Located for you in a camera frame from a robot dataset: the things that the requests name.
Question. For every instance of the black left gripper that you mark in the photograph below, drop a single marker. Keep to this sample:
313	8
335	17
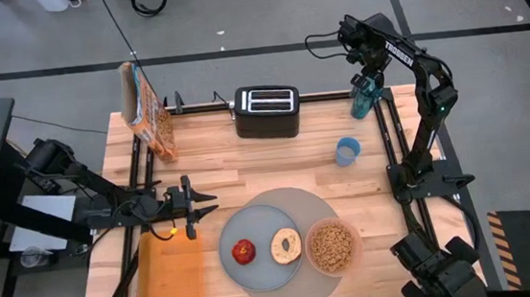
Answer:
187	208

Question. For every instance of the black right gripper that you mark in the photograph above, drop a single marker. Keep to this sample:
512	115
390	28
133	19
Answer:
369	65

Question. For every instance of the teal bottle with black cap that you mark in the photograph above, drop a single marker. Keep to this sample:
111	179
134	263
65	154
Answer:
362	106

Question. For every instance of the red apple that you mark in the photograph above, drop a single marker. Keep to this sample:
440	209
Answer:
244	252

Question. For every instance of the toasted bagel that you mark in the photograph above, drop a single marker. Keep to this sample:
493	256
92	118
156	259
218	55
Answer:
281	255

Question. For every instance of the orange cereal bag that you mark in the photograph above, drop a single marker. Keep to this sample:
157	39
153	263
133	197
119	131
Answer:
152	124

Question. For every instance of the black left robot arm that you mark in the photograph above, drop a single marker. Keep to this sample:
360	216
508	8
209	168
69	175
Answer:
100	187

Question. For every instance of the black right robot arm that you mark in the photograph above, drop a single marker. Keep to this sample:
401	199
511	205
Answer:
432	86

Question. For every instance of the orange cutting board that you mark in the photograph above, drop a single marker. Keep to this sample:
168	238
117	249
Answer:
170	272

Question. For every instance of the blue cup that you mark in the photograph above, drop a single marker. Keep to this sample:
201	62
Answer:
347	152

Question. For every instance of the grey round plate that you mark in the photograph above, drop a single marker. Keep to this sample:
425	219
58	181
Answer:
302	294
262	278

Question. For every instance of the black two-slot toaster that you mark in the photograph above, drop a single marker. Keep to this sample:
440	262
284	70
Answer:
267	124

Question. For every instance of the pale pink bowl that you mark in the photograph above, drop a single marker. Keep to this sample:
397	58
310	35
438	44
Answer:
309	255

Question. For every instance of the cereal loops heap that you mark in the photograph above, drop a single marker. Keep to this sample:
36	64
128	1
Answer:
333	248

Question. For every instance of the white sheet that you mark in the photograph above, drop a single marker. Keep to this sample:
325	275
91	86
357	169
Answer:
44	211

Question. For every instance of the clear plastic cup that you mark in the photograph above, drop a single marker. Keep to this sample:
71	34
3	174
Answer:
36	256

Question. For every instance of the white waste bin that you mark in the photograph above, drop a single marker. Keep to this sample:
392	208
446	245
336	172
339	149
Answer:
52	1

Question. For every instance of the black aluminium rig frame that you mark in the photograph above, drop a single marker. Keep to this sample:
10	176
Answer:
194	108

